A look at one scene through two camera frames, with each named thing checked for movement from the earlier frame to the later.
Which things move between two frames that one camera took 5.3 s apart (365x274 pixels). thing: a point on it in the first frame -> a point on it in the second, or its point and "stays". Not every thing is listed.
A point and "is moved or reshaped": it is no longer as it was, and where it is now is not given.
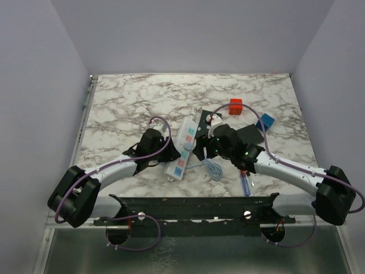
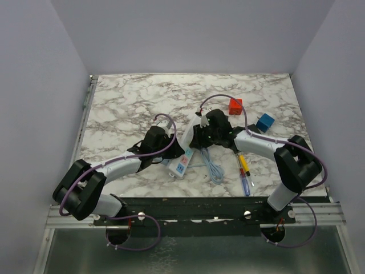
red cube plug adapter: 235,109 stays
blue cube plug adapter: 267,121 stays
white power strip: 175,169 is moved or reshaped
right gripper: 201,142 -> 198,140
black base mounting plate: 202,217 stays
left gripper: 170,154 stays
